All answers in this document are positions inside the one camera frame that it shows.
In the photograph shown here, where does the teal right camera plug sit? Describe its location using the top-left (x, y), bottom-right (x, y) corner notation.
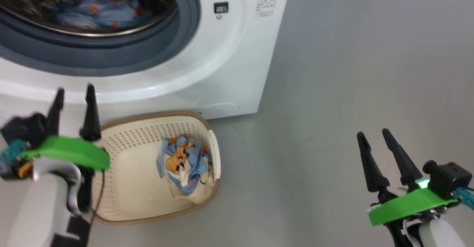
top-left (454, 187), bottom-right (474, 210)

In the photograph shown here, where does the teal camera plug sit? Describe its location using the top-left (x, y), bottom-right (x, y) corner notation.
top-left (454, 187), bottom-right (474, 210)
top-left (0, 140), bottom-right (28, 164)

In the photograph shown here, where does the round white filter flap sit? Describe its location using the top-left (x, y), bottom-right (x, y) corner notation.
top-left (202, 103), bottom-right (241, 119)

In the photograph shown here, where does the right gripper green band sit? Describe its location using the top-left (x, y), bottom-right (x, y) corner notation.
top-left (357, 128), bottom-right (460, 226)

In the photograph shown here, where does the thin left arm cable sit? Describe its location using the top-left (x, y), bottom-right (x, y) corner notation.
top-left (90, 169), bottom-right (106, 225)

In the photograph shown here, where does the cream perforated laundry basket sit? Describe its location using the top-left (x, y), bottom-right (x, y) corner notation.
top-left (91, 111), bottom-right (222, 226)

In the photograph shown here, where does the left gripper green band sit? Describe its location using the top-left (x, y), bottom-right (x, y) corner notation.
top-left (20, 83), bottom-right (111, 171)

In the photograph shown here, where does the grey rubber door gasket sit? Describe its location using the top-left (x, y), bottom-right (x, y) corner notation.
top-left (0, 0), bottom-right (202, 78)

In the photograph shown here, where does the white front-load washing machine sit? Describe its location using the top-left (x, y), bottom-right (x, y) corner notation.
top-left (0, 0), bottom-right (293, 120)

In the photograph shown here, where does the teal left camera plug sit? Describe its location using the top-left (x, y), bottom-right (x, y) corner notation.
top-left (0, 140), bottom-right (28, 164)

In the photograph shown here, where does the blue garment with orange prints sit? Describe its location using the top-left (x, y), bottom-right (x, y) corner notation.
top-left (52, 0), bottom-right (154, 31)

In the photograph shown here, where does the cream and blue garment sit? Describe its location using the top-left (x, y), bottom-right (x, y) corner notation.
top-left (156, 136), bottom-right (215, 203)

